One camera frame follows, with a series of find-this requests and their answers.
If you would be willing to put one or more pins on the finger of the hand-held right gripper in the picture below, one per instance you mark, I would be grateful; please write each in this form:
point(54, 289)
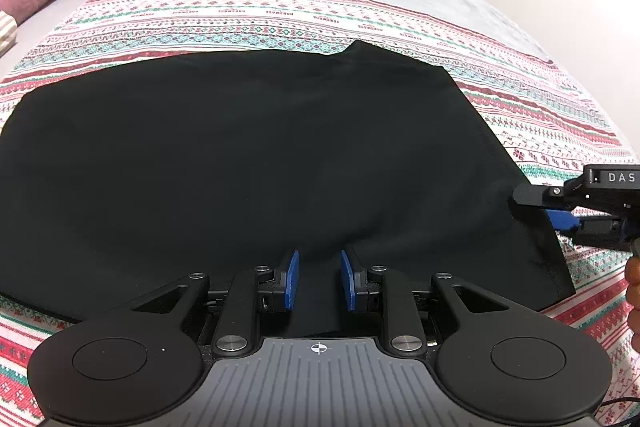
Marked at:
point(537, 196)
point(562, 221)

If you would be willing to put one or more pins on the person's right hand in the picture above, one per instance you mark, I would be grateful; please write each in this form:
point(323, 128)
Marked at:
point(634, 277)

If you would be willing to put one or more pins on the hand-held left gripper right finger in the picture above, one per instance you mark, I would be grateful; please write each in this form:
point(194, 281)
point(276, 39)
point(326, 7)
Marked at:
point(348, 282)

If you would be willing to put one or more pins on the black pants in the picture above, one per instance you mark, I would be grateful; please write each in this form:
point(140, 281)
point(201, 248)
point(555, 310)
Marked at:
point(250, 167)

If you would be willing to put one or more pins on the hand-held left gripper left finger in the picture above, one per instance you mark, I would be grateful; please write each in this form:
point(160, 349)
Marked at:
point(291, 282)

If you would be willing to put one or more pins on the patterned knit-print blanket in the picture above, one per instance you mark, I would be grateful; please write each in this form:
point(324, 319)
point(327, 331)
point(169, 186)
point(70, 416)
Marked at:
point(500, 72)

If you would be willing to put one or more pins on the beige striped pillow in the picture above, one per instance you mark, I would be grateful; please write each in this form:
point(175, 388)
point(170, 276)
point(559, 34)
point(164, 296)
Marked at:
point(7, 32)

